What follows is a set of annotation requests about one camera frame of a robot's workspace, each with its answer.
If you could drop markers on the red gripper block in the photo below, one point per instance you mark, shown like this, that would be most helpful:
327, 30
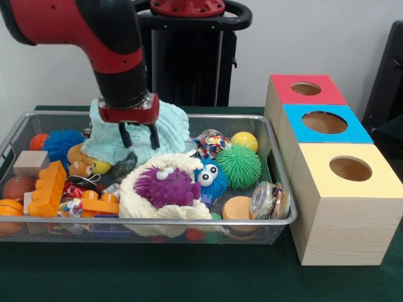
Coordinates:
129, 115

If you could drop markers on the mint green waffle cloth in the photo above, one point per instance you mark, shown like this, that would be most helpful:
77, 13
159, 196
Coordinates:
171, 132

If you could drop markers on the green spiky rubber ball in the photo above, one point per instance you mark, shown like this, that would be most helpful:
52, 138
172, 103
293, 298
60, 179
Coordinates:
239, 166

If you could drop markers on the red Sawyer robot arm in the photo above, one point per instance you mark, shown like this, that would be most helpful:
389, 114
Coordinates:
63, 25

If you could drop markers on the wooden box with three holes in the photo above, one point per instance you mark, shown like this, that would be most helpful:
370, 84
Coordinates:
346, 226

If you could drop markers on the cream knitted cloth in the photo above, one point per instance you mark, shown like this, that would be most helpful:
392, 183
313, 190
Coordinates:
135, 198

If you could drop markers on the purple spiky monster toy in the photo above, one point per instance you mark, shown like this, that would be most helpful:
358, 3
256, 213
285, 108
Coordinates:
171, 190

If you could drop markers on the colourful patterned fabric scrunchie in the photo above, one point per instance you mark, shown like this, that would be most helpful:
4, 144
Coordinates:
211, 143

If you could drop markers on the blue spiky rubber ball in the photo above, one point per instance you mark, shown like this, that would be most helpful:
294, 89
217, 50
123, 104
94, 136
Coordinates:
63, 143

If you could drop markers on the blue spiky toy with eyes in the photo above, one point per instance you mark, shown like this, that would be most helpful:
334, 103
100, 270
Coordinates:
217, 182

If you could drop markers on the yellow ball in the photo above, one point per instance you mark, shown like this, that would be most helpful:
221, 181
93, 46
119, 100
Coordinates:
245, 141

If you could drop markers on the long orange building block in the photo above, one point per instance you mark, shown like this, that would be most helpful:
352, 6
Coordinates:
47, 192

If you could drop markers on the dark green table cloth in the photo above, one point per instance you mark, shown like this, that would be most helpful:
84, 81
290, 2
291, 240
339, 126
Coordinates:
157, 273

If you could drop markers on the black upright panel on stand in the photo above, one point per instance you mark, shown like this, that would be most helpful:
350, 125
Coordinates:
390, 78

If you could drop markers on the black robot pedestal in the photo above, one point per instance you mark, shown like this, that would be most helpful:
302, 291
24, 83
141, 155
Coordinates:
189, 63

